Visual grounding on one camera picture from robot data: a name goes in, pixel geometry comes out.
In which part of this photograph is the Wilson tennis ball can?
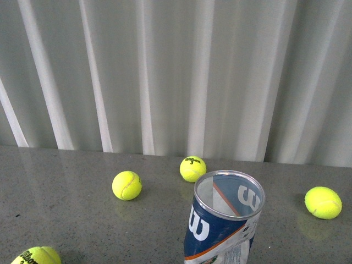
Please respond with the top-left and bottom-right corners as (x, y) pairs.
(184, 170), (266, 263)

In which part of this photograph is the yellow tennis ball, seam showing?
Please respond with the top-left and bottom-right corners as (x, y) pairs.
(112, 171), (142, 201)

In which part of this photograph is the yellow tennis ball right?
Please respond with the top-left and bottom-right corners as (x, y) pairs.
(304, 186), (342, 219)

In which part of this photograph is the yellow Wilson 3 ball back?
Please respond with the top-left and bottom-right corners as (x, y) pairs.
(179, 156), (207, 183)

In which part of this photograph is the yellow wilson 3 ball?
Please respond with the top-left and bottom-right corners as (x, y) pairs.
(179, 156), (207, 183)
(11, 246), (62, 264)

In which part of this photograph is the white pleated curtain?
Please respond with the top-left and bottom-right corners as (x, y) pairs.
(1, 1), (351, 167)

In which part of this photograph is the yellow Wilson 3 ball front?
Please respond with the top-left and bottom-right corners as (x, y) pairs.
(11, 246), (62, 264)

